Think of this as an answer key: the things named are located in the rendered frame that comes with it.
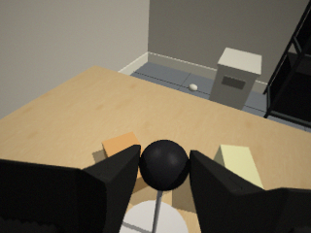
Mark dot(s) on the tan rectangular box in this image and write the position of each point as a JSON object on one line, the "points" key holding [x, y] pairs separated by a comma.
{"points": [[117, 144]]}

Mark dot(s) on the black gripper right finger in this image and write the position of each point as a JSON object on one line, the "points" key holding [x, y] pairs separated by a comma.
{"points": [[226, 203]]}

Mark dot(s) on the glass french press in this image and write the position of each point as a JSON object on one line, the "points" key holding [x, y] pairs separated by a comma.
{"points": [[164, 165]]}

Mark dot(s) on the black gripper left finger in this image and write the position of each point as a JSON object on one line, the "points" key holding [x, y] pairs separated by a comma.
{"points": [[89, 200]]}

